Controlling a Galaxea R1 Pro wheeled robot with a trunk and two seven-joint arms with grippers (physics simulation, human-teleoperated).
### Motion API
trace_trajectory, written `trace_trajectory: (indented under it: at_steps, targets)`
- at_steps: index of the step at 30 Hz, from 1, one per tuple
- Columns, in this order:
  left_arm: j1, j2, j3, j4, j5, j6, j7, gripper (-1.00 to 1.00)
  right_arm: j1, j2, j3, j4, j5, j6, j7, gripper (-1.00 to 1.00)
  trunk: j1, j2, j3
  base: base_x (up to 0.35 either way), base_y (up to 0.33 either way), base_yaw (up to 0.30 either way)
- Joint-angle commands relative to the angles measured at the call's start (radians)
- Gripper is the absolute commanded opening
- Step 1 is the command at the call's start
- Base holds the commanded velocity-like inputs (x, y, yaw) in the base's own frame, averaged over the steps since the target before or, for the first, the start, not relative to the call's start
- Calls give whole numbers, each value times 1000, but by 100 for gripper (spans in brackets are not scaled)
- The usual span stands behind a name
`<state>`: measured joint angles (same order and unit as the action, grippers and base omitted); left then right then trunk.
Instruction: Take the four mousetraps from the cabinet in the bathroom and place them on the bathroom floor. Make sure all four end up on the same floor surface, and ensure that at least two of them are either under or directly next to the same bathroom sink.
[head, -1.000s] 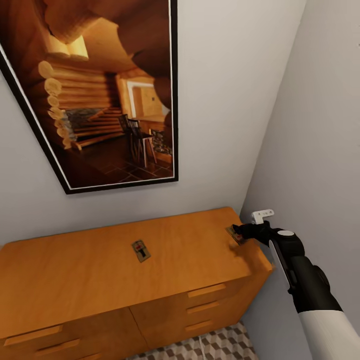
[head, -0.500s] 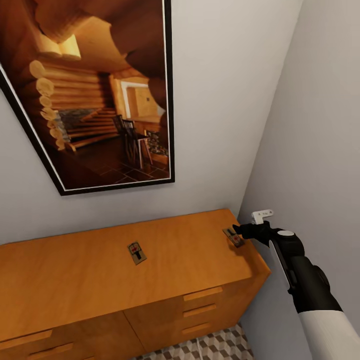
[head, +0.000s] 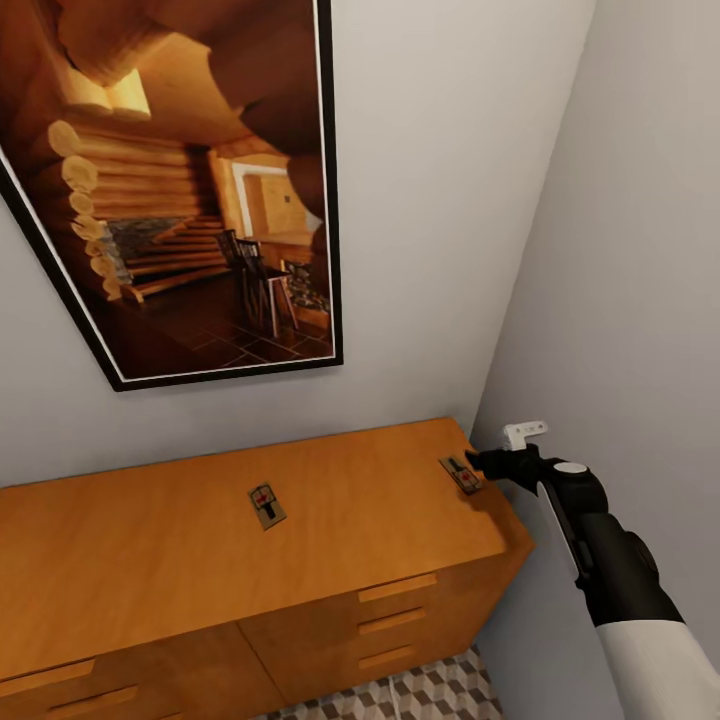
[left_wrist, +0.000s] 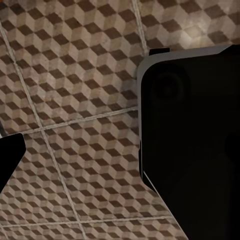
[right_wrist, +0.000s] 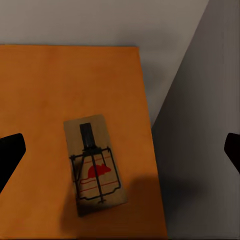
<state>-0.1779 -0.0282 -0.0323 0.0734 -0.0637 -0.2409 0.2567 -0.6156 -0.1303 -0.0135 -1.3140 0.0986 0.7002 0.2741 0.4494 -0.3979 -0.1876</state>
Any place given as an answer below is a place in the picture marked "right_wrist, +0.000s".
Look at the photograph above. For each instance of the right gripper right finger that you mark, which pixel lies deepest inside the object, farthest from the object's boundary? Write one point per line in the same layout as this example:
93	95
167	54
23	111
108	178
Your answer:
232	149

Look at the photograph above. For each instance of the cabinet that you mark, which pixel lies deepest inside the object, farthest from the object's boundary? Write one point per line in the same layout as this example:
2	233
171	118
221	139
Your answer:
40	87

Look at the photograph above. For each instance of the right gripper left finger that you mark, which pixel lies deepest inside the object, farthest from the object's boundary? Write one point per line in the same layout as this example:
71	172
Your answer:
12	149

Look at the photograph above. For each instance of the mousetrap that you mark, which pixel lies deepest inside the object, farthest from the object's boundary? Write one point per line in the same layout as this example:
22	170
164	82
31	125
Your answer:
95	173

